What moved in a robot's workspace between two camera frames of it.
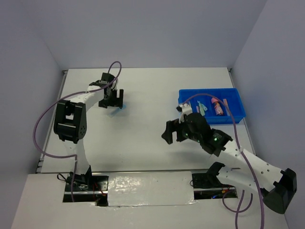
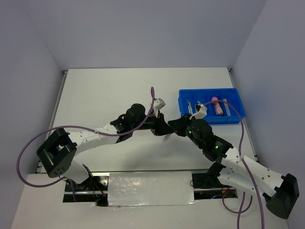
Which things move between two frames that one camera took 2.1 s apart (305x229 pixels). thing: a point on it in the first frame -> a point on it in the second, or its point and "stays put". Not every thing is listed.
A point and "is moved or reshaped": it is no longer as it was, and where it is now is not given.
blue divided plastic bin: (212, 109) stays put
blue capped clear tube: (111, 114) is moved or reshaped
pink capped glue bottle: (218, 109) stays put
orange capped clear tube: (227, 107) stays put
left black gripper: (117, 102) -> (160, 127)
